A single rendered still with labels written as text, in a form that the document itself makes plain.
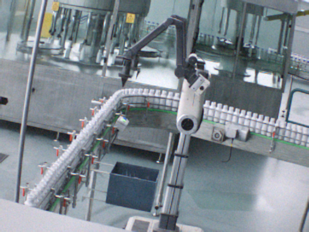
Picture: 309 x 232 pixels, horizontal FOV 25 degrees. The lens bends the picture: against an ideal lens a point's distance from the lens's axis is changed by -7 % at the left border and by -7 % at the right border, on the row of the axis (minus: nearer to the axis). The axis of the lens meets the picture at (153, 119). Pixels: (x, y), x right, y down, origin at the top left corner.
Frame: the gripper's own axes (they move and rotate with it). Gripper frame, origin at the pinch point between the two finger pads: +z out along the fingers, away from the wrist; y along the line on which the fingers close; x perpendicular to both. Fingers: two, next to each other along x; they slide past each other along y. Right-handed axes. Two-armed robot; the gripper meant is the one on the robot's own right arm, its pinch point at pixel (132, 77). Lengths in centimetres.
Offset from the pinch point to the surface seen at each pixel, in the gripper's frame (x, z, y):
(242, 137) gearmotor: -62, 44, -100
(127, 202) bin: 116, 62, -21
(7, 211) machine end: 508, -73, -38
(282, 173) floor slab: -330, 142, -185
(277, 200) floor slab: -201, 141, -169
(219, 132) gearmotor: -70, 45, -79
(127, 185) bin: 115, 50, -20
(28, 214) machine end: 507, -73, -40
